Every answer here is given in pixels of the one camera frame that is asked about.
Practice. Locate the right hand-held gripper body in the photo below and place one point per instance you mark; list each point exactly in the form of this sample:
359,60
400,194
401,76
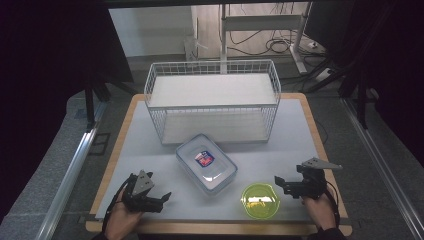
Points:
313,185

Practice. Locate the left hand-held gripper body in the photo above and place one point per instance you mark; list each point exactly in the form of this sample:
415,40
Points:
142,182

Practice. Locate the green round container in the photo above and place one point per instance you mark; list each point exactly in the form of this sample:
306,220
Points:
260,201

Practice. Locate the clear rectangular food container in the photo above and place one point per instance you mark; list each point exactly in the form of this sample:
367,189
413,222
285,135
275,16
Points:
206,163

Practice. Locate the person's right hand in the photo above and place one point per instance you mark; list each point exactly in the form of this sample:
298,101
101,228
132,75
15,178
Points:
320,210

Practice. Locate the person's left hand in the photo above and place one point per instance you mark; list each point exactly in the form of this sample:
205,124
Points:
121,220

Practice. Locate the pale grey table mat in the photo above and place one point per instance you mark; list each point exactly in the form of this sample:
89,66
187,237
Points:
266,150

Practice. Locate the black stand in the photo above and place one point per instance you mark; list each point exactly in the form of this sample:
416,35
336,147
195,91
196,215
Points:
361,100
89,103

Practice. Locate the white power strip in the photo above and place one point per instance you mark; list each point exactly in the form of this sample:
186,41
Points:
324,75

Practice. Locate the black curtain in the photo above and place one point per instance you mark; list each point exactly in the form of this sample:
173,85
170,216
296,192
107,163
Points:
50,50
393,50

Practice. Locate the aluminium floor rail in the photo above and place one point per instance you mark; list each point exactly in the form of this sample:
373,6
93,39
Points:
383,166
68,183

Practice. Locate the white wall panel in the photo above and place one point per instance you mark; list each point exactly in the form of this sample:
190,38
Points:
150,30

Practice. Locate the white metal desk frame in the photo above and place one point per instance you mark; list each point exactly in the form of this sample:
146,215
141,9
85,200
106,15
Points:
260,22

